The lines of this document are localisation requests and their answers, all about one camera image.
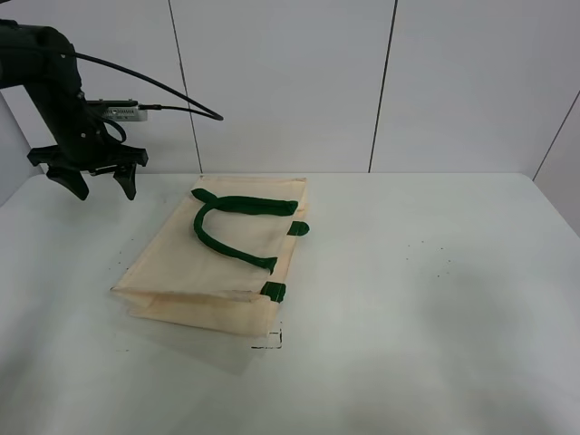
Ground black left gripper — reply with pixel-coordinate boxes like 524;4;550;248
28;97;149;200

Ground white linen bag green handles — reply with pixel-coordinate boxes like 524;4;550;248
111;176;309;337

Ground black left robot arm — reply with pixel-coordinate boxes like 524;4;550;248
1;20;149;200

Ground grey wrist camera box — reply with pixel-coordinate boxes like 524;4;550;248
87;100;148;122

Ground black cable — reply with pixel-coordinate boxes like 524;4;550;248
72;51;225;121

